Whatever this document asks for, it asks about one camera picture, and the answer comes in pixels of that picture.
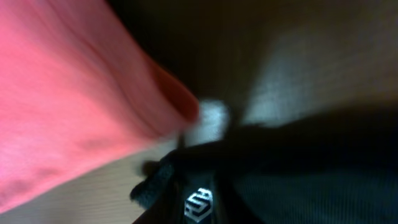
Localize red orange t-shirt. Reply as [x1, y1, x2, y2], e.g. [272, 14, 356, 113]
[1, 0, 199, 212]

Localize black garment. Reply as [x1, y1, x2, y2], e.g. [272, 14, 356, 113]
[129, 106, 397, 223]

